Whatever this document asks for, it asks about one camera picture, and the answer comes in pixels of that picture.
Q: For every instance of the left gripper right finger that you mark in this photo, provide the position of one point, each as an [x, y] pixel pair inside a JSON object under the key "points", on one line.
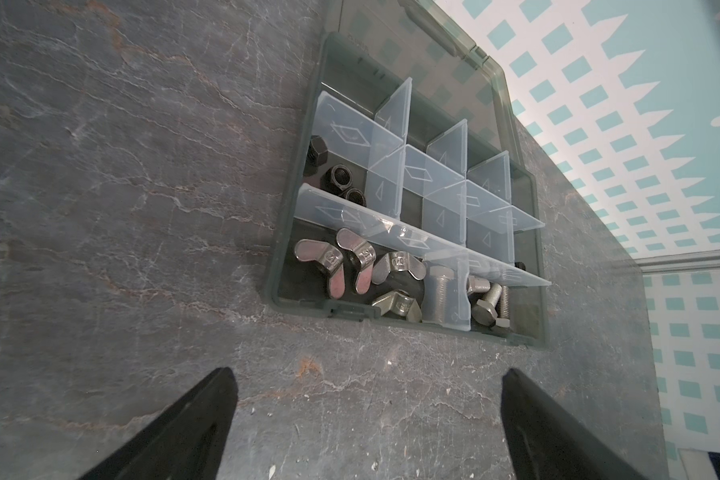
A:
{"points": [[546, 442]]}

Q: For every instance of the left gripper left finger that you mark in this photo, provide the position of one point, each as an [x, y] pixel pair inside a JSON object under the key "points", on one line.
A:
{"points": [[186, 441]]}

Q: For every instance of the silver hex bolt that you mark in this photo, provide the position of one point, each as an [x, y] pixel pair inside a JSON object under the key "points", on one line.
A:
{"points": [[484, 311], [438, 283]]}

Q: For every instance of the silver wing nut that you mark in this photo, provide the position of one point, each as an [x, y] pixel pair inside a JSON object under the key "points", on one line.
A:
{"points": [[363, 257], [397, 262], [399, 303], [329, 259]]}

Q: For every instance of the clear plastic organizer box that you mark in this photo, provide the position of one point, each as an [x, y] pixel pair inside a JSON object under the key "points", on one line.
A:
{"points": [[421, 115]]}

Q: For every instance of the silver hex bolt in box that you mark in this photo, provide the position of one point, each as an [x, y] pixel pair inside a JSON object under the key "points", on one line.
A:
{"points": [[484, 311]]}

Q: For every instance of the black nut in box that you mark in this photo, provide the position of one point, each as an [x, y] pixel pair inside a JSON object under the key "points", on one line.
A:
{"points": [[333, 177]]}

